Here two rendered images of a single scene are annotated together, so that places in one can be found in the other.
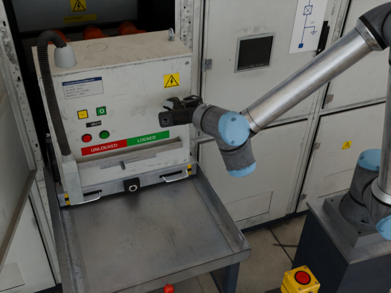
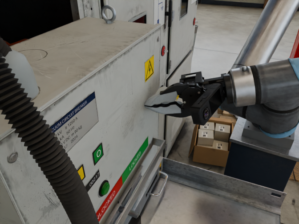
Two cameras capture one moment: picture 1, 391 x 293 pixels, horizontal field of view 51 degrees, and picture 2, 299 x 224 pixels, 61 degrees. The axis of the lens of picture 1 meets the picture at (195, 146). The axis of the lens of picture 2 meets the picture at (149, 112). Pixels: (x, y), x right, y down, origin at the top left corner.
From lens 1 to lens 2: 1.03 m
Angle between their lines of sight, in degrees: 36
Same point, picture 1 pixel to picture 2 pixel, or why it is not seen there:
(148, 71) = (135, 61)
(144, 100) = (132, 109)
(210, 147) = not seen: hidden behind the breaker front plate
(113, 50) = (61, 50)
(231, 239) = (261, 203)
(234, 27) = (125, 8)
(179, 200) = (179, 205)
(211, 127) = (282, 87)
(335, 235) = (272, 149)
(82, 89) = (73, 129)
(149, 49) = (106, 35)
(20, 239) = not seen: outside the picture
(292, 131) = not seen: hidden behind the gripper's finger
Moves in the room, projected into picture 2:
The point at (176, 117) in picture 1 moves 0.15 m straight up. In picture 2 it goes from (212, 102) to (223, 33)
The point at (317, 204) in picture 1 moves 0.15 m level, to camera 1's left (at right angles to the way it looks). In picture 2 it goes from (238, 136) to (221, 150)
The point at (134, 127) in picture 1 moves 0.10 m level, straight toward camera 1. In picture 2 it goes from (126, 153) to (161, 171)
